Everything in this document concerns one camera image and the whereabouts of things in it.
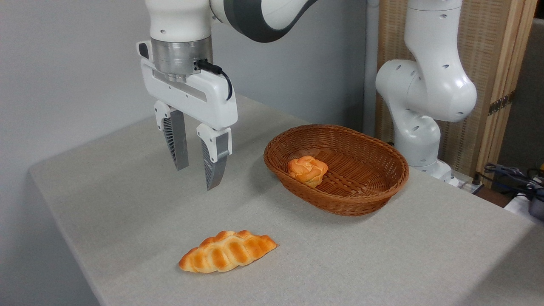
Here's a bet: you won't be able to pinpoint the long braided bread loaf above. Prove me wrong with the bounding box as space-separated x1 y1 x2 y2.
178 230 278 273

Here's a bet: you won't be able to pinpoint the white power strip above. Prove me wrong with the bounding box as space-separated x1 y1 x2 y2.
457 178 484 194

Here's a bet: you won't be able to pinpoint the dark metal screen hinge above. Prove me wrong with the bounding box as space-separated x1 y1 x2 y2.
488 91 516 116

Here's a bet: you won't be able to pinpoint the grey box device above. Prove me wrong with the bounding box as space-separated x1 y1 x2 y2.
528 196 544 221

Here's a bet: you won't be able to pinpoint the round knotted bread roll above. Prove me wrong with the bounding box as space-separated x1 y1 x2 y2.
287 156 329 188

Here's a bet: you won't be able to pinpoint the brown oval wicker basket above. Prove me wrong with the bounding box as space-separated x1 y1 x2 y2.
263 124 410 217

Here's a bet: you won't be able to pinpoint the tangled dark cables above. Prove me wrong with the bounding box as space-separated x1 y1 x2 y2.
484 163 544 200

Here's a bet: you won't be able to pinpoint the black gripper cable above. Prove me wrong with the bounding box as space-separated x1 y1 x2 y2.
196 59 233 101

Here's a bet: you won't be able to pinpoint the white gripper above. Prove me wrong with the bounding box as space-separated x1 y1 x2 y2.
137 40 238 191

